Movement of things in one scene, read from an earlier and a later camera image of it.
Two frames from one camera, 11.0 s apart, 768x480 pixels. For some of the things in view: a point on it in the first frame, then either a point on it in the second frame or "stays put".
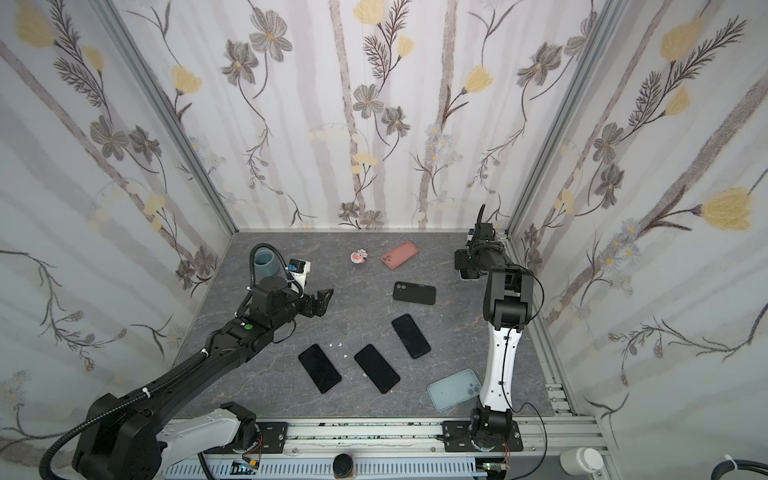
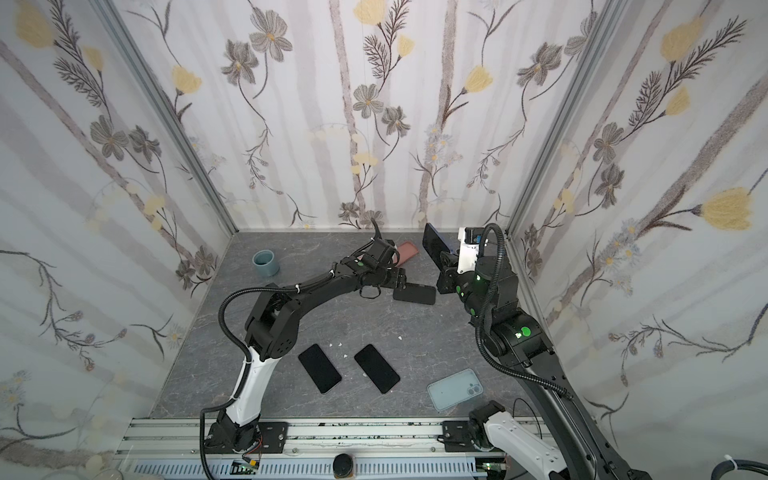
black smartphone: x=377 y=368 stays put
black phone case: x=414 y=293 stays put
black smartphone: x=410 y=335 → x=434 y=244
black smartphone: x=319 y=368 stays put
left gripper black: x=321 y=303 → x=399 y=279
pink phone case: x=399 y=254 stays put
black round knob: x=342 y=465 stays put
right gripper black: x=480 y=238 → x=448 y=268
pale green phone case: x=454 y=390 stays put
